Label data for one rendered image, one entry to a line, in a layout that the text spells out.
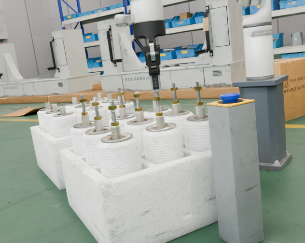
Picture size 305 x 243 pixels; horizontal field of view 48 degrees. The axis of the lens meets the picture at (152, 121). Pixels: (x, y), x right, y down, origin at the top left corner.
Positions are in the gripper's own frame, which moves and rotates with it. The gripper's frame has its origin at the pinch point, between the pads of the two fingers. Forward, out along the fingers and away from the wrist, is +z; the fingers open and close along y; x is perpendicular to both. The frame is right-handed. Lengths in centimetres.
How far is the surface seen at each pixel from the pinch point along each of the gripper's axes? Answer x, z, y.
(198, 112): -10.2, 8.9, 4.5
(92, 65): 109, 2, 655
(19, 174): 60, 36, 58
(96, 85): 59, 21, 317
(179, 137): -4.0, 13.2, -2.4
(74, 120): 29, 13, 41
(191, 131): -7.7, 13.1, 1.9
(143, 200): 5.9, 24.0, -11.4
